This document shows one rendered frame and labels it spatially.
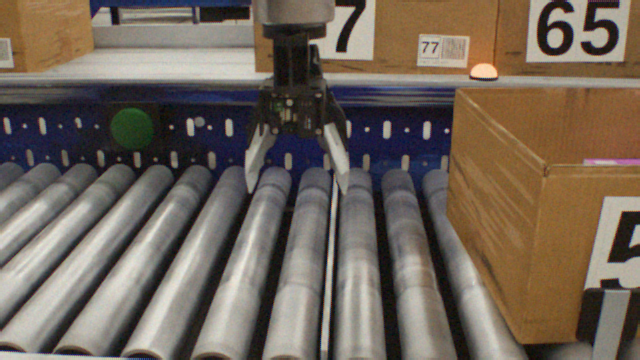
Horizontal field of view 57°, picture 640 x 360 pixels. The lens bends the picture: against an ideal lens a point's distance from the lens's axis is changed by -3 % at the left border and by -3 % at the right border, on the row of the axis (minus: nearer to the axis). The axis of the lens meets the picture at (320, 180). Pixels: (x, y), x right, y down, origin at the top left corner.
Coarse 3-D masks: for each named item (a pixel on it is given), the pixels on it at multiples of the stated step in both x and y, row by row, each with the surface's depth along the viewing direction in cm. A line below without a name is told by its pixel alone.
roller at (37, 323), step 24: (168, 168) 99; (144, 192) 88; (168, 192) 98; (120, 216) 80; (144, 216) 85; (96, 240) 73; (120, 240) 76; (72, 264) 67; (96, 264) 70; (48, 288) 62; (72, 288) 64; (96, 288) 69; (24, 312) 58; (48, 312) 59; (72, 312) 62; (0, 336) 54; (24, 336) 55; (48, 336) 57
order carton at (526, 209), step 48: (480, 96) 75; (528, 96) 75; (576, 96) 75; (624, 96) 76; (480, 144) 64; (528, 144) 77; (576, 144) 78; (624, 144) 78; (480, 192) 64; (528, 192) 51; (576, 192) 48; (624, 192) 48; (480, 240) 65; (528, 240) 51; (576, 240) 50; (528, 288) 52; (576, 288) 52; (528, 336) 53
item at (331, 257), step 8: (336, 184) 92; (336, 192) 89; (336, 200) 88; (336, 208) 89; (336, 216) 90; (336, 224) 91; (336, 232) 93; (328, 256) 70; (328, 264) 68; (328, 272) 67; (328, 280) 65; (328, 288) 64; (328, 296) 62; (328, 304) 61; (328, 312) 59; (328, 320) 58; (328, 328) 57; (328, 336) 56; (328, 344) 56; (328, 352) 56
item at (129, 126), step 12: (132, 108) 95; (120, 120) 95; (132, 120) 95; (144, 120) 95; (120, 132) 96; (132, 132) 96; (144, 132) 96; (120, 144) 97; (132, 144) 97; (144, 144) 97
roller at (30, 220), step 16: (64, 176) 94; (80, 176) 95; (96, 176) 99; (48, 192) 87; (64, 192) 89; (80, 192) 93; (32, 208) 82; (48, 208) 84; (64, 208) 88; (16, 224) 77; (32, 224) 79; (48, 224) 83; (0, 240) 73; (16, 240) 75; (0, 256) 72
